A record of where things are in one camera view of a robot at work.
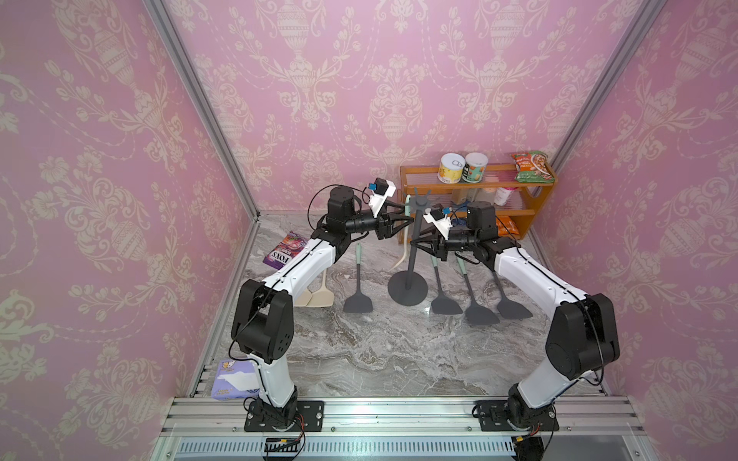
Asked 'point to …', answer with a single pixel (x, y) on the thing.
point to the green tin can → (475, 167)
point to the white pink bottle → (502, 196)
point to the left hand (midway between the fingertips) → (408, 216)
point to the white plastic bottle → (485, 194)
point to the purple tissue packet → (235, 379)
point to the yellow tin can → (451, 168)
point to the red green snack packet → (532, 167)
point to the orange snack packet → (505, 227)
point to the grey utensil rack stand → (409, 288)
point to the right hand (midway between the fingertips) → (415, 239)
